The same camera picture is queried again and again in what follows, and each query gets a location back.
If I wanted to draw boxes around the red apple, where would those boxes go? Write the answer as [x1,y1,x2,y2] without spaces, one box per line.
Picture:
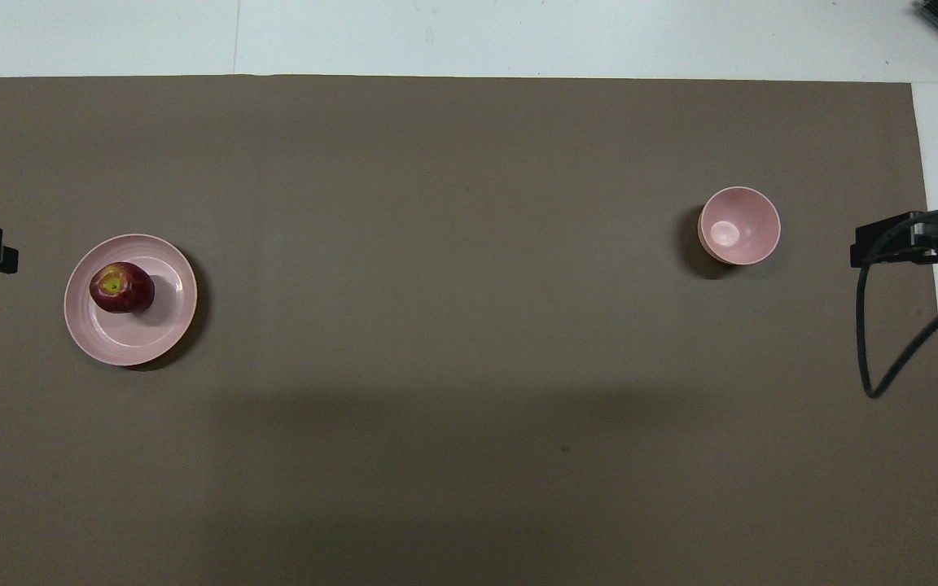
[90,261,156,315]

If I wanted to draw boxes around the pink bowl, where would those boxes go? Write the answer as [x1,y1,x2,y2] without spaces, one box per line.
[697,186,782,267]

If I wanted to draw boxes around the pink plate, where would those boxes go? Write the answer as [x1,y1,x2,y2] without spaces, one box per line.
[64,234,198,367]

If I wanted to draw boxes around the brown table mat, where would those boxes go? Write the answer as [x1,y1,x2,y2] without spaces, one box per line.
[0,75,938,586]

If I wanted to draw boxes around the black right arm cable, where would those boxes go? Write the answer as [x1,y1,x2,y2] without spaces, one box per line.
[855,207,938,400]

